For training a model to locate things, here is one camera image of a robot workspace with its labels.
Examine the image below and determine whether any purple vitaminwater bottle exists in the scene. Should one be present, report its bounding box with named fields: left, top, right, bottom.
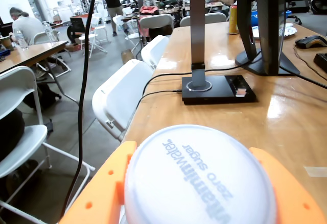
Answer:
left=124, top=124, right=278, bottom=224

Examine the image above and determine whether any black desk lamp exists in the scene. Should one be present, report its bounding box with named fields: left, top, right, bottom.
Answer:
left=181, top=0, right=258, bottom=106

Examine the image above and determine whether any black orange computer mouse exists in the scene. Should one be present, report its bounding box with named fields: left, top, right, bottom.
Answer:
left=295, top=35, right=327, bottom=49

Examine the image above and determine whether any black computer monitor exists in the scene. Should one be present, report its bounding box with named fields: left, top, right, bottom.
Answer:
left=235, top=0, right=301, bottom=76

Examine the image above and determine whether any red backpack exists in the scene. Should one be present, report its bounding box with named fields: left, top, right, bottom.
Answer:
left=139, top=5, right=160, bottom=15

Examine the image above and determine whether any brown mouse cable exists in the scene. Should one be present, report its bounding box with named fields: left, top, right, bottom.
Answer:
left=293, top=45, right=327, bottom=82

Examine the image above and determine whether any white foil-lined plate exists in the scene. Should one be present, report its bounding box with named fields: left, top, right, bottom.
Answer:
left=251, top=22, right=298, bottom=39

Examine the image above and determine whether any wooden side table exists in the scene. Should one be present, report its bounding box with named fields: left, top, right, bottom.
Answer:
left=0, top=40, right=80, bottom=107

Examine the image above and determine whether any black keyboard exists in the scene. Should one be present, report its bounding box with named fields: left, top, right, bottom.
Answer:
left=313, top=53, right=327, bottom=73

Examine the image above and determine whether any grey padded folding chair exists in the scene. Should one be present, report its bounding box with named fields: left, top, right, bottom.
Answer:
left=139, top=14, right=174, bottom=46
left=180, top=12, right=227, bottom=28

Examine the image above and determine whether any clear tape strip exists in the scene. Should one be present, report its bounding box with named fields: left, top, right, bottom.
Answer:
left=303, top=166, right=327, bottom=178

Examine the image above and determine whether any blue container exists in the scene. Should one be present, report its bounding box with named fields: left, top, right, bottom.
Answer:
left=251, top=10, right=292, bottom=26

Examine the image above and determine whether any white folded plastic chair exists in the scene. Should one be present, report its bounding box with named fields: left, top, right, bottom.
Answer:
left=91, top=59, right=154, bottom=142
left=141, top=35, right=170, bottom=70

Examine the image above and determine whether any black monitor cable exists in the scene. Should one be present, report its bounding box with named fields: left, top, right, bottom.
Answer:
left=279, top=65, right=327, bottom=89

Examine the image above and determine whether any black hanging cable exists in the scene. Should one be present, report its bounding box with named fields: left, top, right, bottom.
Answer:
left=60, top=0, right=99, bottom=219

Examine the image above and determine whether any white metal folding chair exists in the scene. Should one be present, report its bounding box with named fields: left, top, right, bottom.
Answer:
left=0, top=65, right=95, bottom=224

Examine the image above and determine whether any black thin table cable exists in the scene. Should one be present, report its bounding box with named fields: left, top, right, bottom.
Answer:
left=131, top=89, right=183, bottom=117

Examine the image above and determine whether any black lamp power cable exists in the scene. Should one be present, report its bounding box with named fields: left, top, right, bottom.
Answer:
left=142, top=52, right=263, bottom=96

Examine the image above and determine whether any clear plastic water bottle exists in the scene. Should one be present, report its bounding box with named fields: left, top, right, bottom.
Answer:
left=42, top=21, right=56, bottom=43
left=14, top=29, right=28, bottom=50

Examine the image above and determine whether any brown cardboard bag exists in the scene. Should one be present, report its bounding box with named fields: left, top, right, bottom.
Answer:
left=120, top=49, right=134, bottom=64

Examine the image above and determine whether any seated grey-haired person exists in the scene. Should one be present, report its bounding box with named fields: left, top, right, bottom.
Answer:
left=9, top=7, right=46, bottom=46

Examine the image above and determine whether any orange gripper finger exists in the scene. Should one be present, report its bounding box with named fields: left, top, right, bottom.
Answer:
left=58, top=140, right=138, bottom=224
left=249, top=146, right=327, bottom=224

